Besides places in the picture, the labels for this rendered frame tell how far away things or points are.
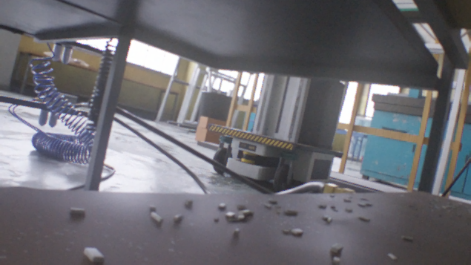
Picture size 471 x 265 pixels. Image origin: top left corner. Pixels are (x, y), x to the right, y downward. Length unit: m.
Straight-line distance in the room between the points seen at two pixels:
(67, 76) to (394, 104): 6.97
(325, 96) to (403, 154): 2.58
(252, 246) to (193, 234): 0.03
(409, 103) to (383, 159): 0.82
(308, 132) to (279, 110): 0.26
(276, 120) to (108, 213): 2.41
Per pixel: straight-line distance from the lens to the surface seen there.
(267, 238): 0.19
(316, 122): 2.56
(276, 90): 2.60
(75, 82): 9.01
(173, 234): 0.16
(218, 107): 5.73
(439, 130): 0.90
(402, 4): 1.44
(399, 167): 4.98
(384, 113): 5.14
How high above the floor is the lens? 0.35
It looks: 1 degrees up
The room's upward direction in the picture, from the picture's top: 13 degrees clockwise
